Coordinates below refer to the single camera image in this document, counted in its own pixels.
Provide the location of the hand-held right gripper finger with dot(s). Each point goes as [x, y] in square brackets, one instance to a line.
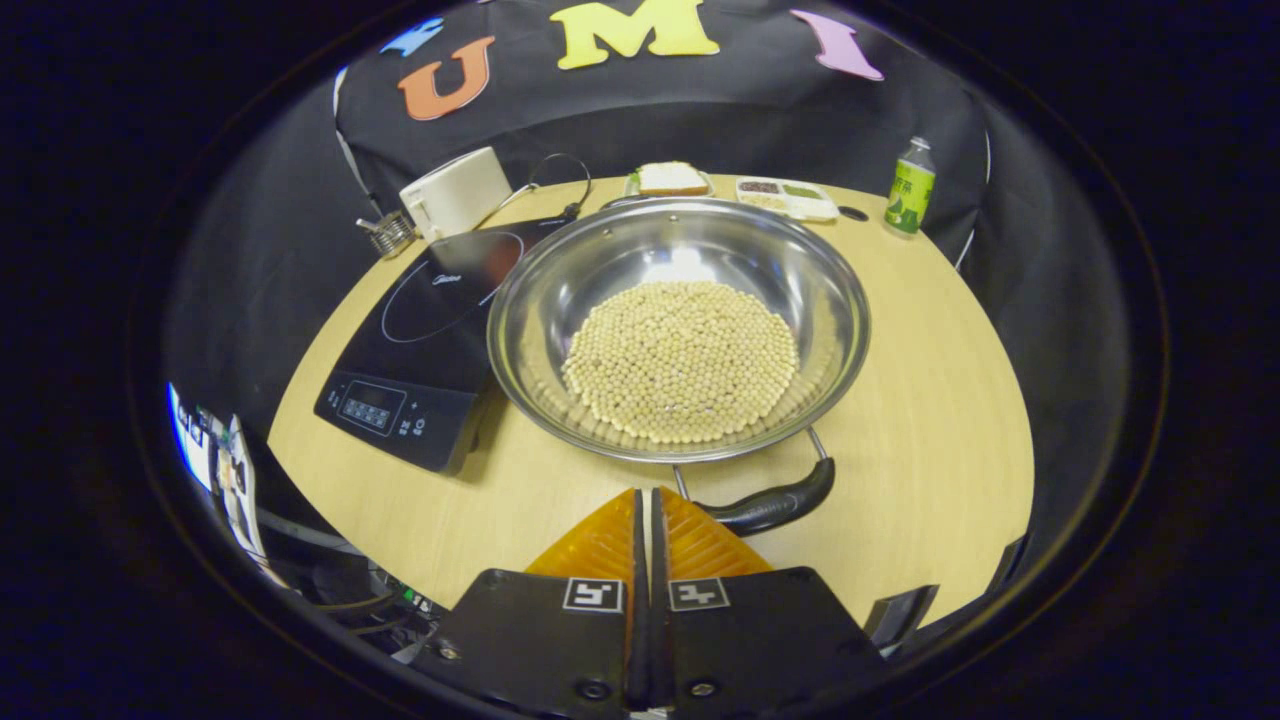
[658, 640]
[636, 640]

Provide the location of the pile of soybeans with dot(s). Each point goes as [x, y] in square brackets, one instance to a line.
[680, 360]

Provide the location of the white divided bean tray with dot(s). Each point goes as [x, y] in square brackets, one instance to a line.
[790, 205]

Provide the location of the green drink bottle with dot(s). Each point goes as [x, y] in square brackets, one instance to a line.
[908, 195]

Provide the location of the black table grommet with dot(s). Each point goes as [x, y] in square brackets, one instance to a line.
[853, 213]

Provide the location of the black plastic block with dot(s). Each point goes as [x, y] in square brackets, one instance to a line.
[900, 610]

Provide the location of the white toaster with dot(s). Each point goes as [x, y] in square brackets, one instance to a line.
[455, 195]

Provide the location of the black backdrop cloth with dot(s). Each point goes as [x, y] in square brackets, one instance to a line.
[700, 130]

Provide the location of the black induction cooktop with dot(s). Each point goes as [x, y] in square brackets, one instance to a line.
[420, 330]

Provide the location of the sandwich on plate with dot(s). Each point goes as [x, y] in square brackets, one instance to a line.
[670, 178]

